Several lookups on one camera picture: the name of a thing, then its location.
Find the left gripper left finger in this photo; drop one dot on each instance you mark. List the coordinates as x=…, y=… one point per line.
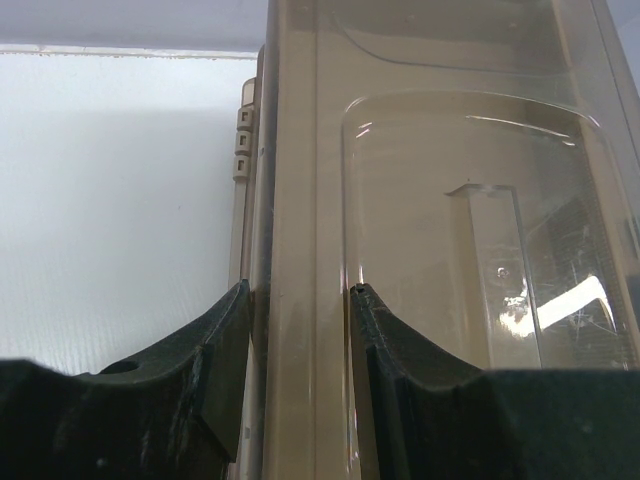
x=170, y=411

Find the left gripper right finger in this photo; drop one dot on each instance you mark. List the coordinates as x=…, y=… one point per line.
x=423, y=413

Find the beige tool box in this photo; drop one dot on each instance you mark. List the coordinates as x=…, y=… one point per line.
x=475, y=162

